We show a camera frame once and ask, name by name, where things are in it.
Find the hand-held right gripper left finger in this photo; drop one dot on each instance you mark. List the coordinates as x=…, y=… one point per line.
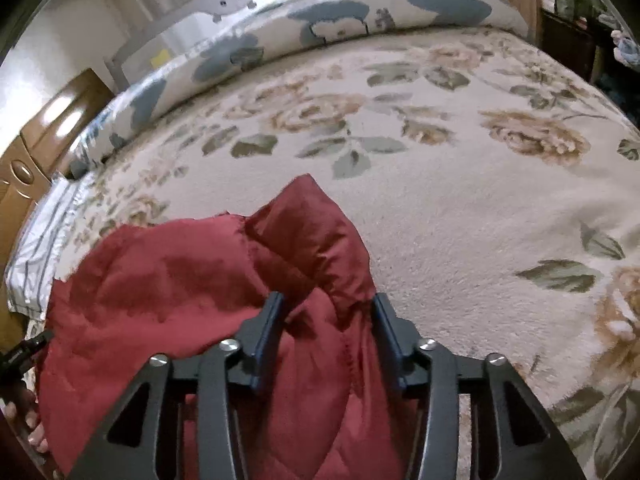
x=270, y=330

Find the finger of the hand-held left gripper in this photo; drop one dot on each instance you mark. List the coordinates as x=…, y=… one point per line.
x=25, y=352

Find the floral blanket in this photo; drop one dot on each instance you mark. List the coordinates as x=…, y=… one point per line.
x=450, y=210

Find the dark shelf unit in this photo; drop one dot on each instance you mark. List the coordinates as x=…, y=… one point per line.
x=575, y=25

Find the wooden headboard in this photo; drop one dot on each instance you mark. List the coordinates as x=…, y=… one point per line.
x=30, y=160

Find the striped white pillow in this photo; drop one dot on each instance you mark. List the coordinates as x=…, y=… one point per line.
x=40, y=250

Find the person's left hand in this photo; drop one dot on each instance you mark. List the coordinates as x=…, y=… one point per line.
x=31, y=427

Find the blue patterned white duvet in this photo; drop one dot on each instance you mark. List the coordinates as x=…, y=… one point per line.
x=325, y=15

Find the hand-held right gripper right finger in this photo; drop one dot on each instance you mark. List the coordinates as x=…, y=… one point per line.
x=387, y=340

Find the red quilted jacket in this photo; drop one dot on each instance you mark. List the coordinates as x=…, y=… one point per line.
x=175, y=280

